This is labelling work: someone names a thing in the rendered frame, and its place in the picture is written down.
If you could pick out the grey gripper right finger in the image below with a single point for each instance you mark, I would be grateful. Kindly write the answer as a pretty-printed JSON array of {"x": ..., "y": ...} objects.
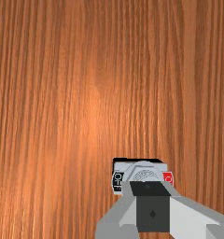
[{"x": 191, "y": 217}]

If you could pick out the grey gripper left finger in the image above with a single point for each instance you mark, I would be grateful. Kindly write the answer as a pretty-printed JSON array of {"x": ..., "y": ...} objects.
[{"x": 126, "y": 214}]

